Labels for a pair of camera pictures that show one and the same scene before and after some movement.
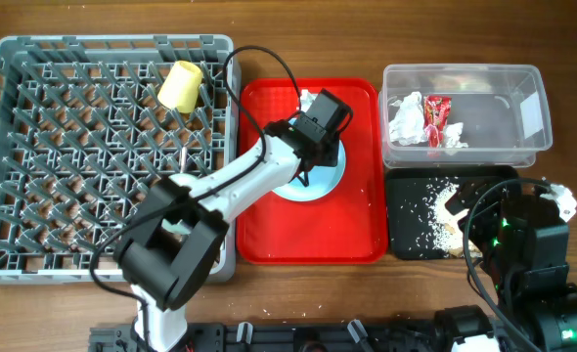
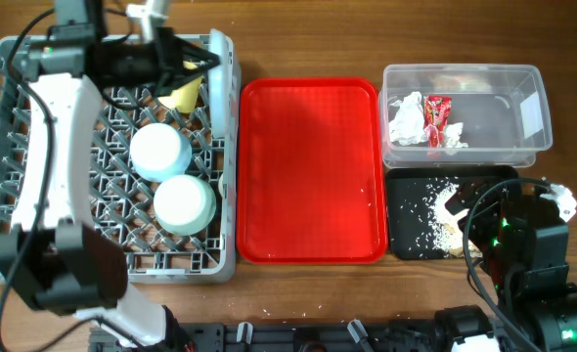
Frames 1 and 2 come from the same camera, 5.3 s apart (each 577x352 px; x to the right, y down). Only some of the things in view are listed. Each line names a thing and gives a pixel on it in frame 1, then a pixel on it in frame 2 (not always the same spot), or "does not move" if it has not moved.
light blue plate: (322, 180) -> (222, 90)
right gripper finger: (466, 196) does not move
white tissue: (452, 134) does not move
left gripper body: (330, 148) -> (140, 64)
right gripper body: (482, 235) does not move
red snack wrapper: (436, 112) does not move
